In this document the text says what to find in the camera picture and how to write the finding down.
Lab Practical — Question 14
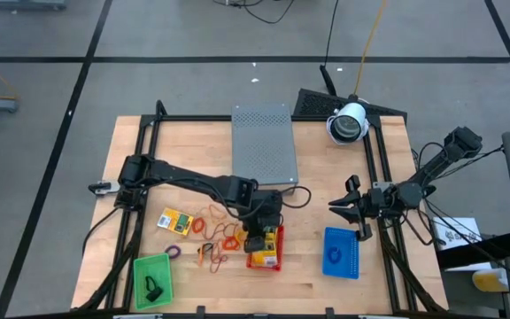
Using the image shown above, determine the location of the black floor cable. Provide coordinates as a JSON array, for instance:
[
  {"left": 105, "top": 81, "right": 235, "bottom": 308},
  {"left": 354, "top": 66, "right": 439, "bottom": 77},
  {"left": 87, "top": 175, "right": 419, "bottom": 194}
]
[{"left": 212, "top": 0, "right": 294, "bottom": 26}]

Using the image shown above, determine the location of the black hanging cable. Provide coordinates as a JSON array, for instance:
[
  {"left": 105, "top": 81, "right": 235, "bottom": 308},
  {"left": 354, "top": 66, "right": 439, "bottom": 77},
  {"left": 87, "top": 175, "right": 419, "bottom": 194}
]
[{"left": 320, "top": 0, "right": 340, "bottom": 97}]

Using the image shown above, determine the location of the black perforated panel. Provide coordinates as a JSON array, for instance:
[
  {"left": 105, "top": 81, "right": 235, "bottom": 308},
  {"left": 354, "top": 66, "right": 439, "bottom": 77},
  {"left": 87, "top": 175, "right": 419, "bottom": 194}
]
[{"left": 292, "top": 88, "right": 409, "bottom": 121}]

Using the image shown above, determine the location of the grey flat floor object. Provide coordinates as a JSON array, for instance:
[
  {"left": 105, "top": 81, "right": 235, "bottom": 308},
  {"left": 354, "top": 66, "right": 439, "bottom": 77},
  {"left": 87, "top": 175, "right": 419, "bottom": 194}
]
[{"left": 0, "top": 0, "right": 68, "bottom": 11}]

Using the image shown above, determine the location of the red plastic basket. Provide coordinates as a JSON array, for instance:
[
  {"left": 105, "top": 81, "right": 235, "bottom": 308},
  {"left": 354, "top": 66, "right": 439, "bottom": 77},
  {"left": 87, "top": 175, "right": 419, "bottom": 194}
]
[{"left": 245, "top": 224, "right": 285, "bottom": 272}]

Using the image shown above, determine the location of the white printed cardboard box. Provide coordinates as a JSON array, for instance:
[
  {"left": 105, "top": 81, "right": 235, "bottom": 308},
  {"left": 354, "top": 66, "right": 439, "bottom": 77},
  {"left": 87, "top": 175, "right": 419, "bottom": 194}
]
[{"left": 431, "top": 216, "right": 484, "bottom": 252}]

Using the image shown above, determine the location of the green plastic basket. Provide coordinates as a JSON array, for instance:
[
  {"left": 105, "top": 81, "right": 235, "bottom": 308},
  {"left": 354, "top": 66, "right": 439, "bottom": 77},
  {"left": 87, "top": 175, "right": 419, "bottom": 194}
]
[{"left": 132, "top": 253, "right": 174, "bottom": 311}]

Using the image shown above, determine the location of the yellow round object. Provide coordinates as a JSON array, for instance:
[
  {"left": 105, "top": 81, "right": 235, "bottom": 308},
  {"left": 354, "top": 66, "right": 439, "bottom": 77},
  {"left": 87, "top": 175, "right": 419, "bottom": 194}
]
[{"left": 472, "top": 268, "right": 509, "bottom": 292}]

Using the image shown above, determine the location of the yellow hanging cable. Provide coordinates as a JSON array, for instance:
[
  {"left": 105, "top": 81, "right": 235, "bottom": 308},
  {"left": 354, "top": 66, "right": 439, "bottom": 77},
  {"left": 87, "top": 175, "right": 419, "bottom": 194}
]
[{"left": 352, "top": 0, "right": 388, "bottom": 97}]

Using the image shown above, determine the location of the yellow crayon box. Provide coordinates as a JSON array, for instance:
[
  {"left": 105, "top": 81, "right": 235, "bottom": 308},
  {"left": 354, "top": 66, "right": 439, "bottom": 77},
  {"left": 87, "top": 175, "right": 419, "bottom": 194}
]
[
  {"left": 156, "top": 206, "right": 194, "bottom": 237},
  {"left": 250, "top": 228, "right": 281, "bottom": 268}
]

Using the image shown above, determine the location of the black binder clip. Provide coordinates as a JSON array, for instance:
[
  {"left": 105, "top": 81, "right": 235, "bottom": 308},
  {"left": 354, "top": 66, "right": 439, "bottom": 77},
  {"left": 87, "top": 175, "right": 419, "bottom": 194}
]
[{"left": 143, "top": 275, "right": 165, "bottom": 303}]

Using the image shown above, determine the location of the blue plastic basket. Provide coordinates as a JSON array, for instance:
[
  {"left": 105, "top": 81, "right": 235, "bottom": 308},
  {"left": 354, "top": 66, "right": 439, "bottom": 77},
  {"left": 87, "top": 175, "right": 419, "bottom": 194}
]
[{"left": 321, "top": 226, "right": 360, "bottom": 281}]

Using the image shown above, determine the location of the grey perforated metal shelf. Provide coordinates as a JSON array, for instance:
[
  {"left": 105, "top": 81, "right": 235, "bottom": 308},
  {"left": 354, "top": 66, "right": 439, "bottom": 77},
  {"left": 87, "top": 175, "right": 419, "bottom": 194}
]
[{"left": 230, "top": 104, "right": 299, "bottom": 186}]

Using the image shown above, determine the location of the black side beam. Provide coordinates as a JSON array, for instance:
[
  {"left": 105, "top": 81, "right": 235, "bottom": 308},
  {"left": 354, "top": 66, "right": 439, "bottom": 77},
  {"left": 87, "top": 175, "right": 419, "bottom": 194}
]
[{"left": 436, "top": 230, "right": 510, "bottom": 271}]

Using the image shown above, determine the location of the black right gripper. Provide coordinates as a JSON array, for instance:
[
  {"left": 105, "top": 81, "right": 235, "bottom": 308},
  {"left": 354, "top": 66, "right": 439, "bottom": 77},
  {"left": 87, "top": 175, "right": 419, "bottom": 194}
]
[{"left": 328, "top": 174, "right": 400, "bottom": 243}]

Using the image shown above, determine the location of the black left base cable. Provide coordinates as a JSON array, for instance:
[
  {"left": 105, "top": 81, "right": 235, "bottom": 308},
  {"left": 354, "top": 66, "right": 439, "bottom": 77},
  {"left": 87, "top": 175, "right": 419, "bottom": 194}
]
[{"left": 81, "top": 206, "right": 123, "bottom": 256}]

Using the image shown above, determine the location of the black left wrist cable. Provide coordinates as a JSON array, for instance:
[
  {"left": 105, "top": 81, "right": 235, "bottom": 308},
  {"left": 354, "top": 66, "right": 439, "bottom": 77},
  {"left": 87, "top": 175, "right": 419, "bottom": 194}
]
[{"left": 281, "top": 185, "right": 313, "bottom": 209}]

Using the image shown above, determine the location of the black aluminium table frame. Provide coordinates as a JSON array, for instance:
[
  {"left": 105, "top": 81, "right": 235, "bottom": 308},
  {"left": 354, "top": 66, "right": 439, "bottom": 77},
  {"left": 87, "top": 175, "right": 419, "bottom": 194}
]
[{"left": 73, "top": 99, "right": 449, "bottom": 314}]

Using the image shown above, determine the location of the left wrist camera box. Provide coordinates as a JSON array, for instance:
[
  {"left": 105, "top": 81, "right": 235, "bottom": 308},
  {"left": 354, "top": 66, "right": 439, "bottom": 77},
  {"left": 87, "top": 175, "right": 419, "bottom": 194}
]
[{"left": 254, "top": 190, "right": 283, "bottom": 214}]

